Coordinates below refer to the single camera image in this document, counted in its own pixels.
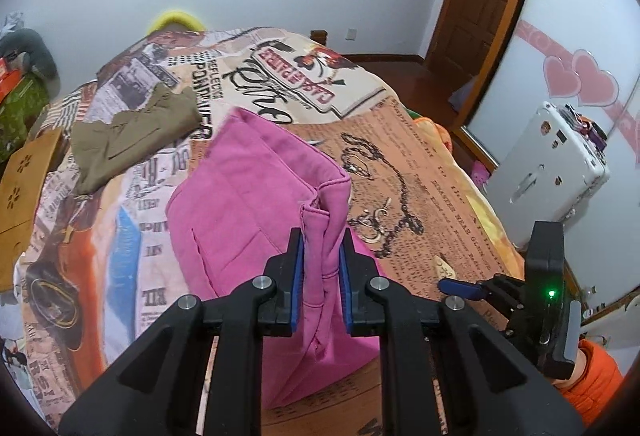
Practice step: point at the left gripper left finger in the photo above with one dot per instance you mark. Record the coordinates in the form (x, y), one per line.
(198, 368)

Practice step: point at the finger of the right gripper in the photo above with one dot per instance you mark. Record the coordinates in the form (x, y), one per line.
(467, 290)

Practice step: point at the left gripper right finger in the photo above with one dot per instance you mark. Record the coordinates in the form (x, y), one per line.
(446, 366)

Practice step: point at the pink pants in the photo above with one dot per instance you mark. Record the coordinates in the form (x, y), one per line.
(255, 184)

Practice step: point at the orange sleeve forearm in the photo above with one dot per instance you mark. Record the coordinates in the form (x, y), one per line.
(593, 383)

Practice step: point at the newspaper print bed quilt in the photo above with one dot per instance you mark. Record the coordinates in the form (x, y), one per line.
(99, 269)

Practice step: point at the silver suitcase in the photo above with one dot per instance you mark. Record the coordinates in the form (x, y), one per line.
(556, 165)

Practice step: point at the olive green pants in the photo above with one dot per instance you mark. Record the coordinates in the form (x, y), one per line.
(104, 150)

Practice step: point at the green storage basket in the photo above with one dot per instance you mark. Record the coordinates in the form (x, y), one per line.
(19, 111)

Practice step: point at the orange box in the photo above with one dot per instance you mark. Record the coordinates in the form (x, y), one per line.
(9, 78)

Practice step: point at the grey plush pillow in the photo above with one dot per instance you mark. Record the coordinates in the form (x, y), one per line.
(29, 42)

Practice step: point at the yellow foam headboard guard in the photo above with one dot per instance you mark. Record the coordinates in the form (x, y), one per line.
(178, 18)

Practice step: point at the white wall socket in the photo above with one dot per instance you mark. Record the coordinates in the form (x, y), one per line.
(351, 34)

